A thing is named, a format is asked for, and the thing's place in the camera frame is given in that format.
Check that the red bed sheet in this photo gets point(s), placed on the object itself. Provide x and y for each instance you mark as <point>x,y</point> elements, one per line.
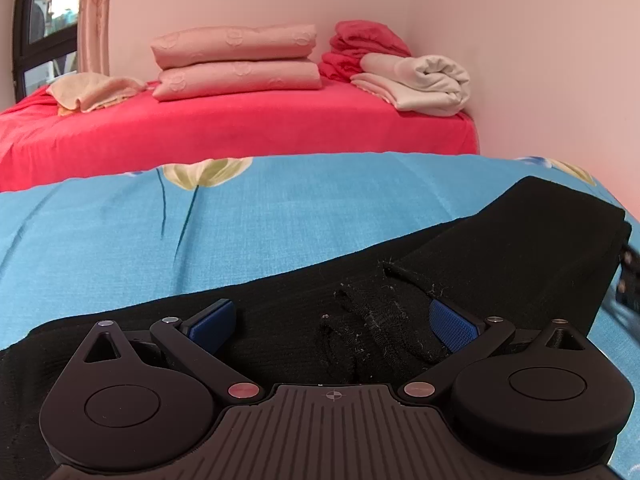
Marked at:
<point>225,125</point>

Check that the folded white cloth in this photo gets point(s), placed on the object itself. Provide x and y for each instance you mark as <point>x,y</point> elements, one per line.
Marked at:
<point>425,82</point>

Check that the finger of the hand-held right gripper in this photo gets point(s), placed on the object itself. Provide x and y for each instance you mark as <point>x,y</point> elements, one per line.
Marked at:
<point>631,285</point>

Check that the folded pink blanket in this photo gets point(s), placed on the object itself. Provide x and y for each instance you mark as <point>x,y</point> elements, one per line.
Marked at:
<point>240,77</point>
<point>235,45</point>

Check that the blue floral bed sheet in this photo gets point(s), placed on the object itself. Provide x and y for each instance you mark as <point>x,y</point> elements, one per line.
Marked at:
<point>300,210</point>

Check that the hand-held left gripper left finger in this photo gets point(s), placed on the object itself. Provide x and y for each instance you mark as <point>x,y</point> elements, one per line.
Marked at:
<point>215,322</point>

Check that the black pants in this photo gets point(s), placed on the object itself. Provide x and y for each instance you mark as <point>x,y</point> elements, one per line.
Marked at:
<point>525,240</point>

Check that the dark framed window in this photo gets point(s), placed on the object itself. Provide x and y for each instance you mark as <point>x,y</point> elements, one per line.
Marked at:
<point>45,15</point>

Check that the folded red cloth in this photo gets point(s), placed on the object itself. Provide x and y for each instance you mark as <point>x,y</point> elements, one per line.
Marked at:
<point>367,37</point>
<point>337,66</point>

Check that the beige towel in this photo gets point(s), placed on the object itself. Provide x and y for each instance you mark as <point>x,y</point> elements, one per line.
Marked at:
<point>92,90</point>

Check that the pink curtain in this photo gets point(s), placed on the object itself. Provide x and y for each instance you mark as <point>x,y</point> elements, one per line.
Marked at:
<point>95,15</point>

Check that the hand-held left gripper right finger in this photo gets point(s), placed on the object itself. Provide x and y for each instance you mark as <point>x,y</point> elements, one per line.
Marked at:
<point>452,327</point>

